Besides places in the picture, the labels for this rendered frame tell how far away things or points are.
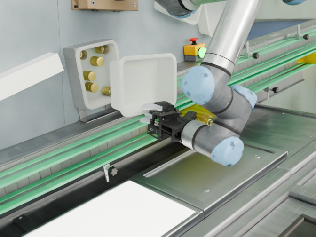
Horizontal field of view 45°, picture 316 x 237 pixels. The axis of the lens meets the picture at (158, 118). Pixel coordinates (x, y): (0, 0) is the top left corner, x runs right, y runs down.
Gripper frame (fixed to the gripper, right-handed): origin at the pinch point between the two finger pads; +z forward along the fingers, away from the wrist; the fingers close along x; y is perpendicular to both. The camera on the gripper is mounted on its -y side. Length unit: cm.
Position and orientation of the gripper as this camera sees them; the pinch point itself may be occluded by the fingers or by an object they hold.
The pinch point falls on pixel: (147, 108)
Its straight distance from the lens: 116.4
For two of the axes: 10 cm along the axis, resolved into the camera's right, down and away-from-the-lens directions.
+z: -6.6, -3.2, 6.8
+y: -7.4, 1.8, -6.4
